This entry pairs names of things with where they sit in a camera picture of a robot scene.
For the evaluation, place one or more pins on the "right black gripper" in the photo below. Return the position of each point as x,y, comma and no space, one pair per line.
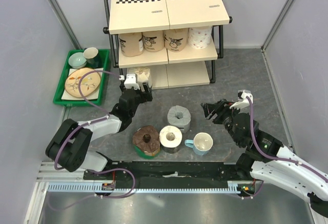
222,107

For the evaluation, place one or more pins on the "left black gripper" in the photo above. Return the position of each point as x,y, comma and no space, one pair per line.
147,94

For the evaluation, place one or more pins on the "cream roll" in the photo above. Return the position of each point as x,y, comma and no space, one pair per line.
143,75

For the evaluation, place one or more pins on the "grey paper roll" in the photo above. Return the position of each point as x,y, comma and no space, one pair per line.
179,117

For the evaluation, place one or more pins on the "tan roll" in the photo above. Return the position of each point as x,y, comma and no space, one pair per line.
176,39
131,44
153,41

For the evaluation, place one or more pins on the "white paper roll front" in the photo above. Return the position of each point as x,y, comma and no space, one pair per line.
170,139

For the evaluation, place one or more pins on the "white paper roll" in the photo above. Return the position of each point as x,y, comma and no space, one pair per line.
199,37
170,139

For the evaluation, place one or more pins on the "dark brown roll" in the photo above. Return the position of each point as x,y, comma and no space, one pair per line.
146,142

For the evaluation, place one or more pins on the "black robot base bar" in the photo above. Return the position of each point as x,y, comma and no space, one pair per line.
182,174

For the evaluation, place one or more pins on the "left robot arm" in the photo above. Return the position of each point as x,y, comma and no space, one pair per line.
69,146

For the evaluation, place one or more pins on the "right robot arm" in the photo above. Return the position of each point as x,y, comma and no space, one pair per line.
267,158

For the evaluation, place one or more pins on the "light blue white mug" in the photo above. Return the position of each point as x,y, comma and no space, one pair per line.
201,143

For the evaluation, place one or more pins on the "green plastic tray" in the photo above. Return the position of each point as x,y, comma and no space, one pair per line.
61,96

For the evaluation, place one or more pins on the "round painted bird plate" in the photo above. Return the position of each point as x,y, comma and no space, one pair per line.
88,85

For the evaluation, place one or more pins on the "dark green white cup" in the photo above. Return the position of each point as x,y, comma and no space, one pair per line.
91,54

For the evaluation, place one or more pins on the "pale celadon bowl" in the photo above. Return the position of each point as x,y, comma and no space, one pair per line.
77,60

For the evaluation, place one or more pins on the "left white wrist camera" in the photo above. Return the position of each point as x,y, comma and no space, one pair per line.
129,81

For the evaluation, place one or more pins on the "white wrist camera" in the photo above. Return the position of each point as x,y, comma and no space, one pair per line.
129,81
243,99

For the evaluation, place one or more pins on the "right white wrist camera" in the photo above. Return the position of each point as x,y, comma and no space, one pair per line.
243,99

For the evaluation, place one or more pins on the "black frame beige shelf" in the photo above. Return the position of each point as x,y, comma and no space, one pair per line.
189,67

